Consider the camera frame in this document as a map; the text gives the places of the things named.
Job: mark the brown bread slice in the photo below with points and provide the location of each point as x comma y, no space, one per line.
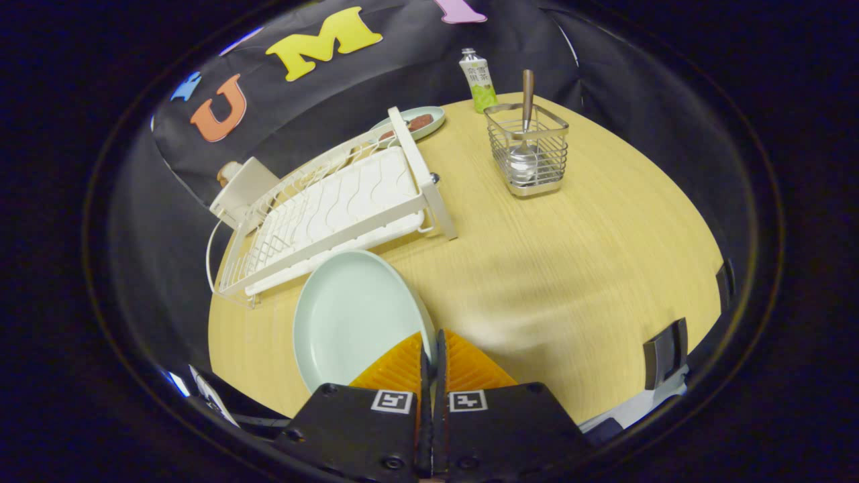
228,173

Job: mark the light green plate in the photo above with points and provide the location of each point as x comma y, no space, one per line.
349,315

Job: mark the green label bottle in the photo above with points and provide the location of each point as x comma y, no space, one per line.
479,84

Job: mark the black table edge clamp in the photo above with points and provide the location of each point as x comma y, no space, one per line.
664,352
725,285

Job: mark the white toaster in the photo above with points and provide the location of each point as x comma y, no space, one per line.
251,184

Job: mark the brown sausage piece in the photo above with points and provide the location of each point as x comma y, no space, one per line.
421,122

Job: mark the small green plate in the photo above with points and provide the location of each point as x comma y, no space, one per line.
429,114

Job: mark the metal spoon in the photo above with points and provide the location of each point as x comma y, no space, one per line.
528,94

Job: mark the white dish rack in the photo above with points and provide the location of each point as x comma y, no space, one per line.
349,201

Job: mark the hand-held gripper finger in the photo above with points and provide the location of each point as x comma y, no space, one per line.
425,365
441,365

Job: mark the black backdrop cloth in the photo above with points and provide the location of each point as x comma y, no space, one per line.
402,74

